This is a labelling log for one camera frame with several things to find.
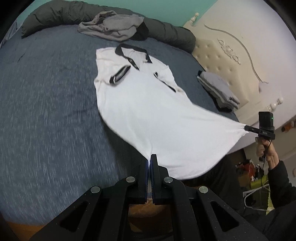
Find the black garment under sweater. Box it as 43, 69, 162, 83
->
130, 22, 149, 41

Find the black sleeve right forearm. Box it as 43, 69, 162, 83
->
253, 161, 296, 240

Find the cream tufted headboard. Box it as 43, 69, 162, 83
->
185, 1, 295, 128

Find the dark grey rolled duvet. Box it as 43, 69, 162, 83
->
22, 1, 196, 53

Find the folded grey clothes stack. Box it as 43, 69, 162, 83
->
197, 71, 240, 110

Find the person's right hand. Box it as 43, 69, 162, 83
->
256, 137, 280, 170

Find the white polo shirt black trim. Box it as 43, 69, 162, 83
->
94, 44, 246, 180

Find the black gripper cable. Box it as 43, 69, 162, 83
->
260, 138, 273, 193

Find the grey knit sweater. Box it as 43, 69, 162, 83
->
78, 11, 144, 42

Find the blue patterned bed sheet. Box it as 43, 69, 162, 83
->
0, 24, 240, 230

